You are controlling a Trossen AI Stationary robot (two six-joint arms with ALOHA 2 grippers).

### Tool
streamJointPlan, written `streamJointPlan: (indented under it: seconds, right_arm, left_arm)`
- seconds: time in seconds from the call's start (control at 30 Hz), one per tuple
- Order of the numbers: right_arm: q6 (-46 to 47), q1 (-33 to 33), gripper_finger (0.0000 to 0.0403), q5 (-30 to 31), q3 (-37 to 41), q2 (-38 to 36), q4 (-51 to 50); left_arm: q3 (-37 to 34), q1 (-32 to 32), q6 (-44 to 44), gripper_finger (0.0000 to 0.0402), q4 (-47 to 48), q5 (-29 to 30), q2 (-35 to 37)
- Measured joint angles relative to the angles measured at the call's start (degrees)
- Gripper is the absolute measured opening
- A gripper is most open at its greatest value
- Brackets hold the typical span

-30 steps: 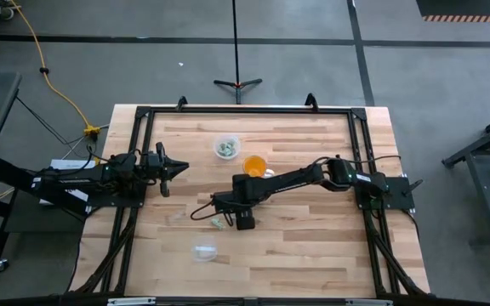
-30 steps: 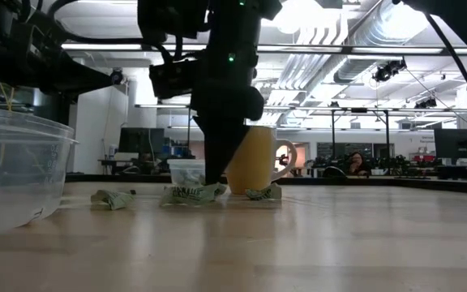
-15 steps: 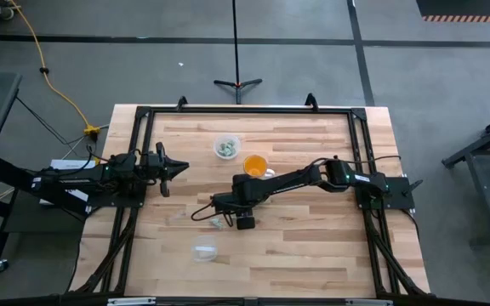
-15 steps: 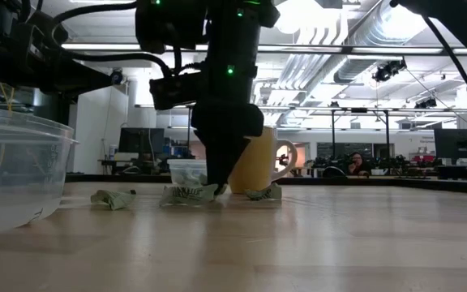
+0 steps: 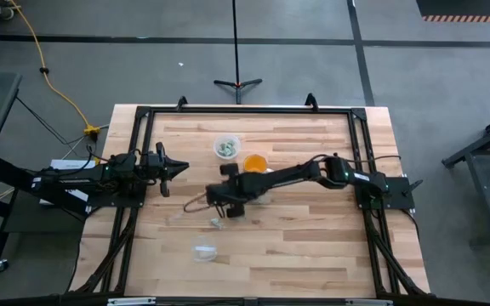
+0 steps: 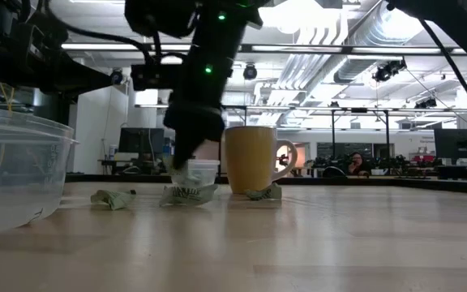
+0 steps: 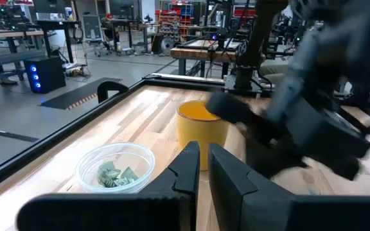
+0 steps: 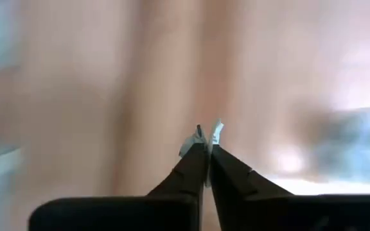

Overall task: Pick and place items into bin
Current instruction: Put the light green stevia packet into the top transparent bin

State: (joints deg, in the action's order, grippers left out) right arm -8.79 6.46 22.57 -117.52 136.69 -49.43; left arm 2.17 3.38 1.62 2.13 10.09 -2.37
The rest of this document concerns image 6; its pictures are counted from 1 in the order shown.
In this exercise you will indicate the yellow ceramic mug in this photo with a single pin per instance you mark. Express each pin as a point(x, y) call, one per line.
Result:
point(249, 160)

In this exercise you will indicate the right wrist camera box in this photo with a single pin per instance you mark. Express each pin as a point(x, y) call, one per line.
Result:
point(154, 78)

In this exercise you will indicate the person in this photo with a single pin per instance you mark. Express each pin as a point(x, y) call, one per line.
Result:
point(358, 164)

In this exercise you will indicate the green paper bill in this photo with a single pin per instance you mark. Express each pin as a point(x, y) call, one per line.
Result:
point(264, 193)
point(187, 194)
point(114, 198)

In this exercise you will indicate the black aluminium table frame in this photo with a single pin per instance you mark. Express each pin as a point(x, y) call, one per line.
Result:
point(339, 183)

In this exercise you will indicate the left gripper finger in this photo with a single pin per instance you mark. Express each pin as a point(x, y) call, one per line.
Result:
point(89, 79)

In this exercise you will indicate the black computer monitor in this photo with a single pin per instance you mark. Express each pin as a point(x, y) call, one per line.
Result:
point(141, 141)
point(458, 144)

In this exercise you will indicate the clear plastic container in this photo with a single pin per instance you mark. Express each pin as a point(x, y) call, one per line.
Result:
point(203, 172)
point(14, 170)

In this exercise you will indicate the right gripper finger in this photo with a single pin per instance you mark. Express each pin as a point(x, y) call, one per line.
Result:
point(211, 125)
point(181, 130)

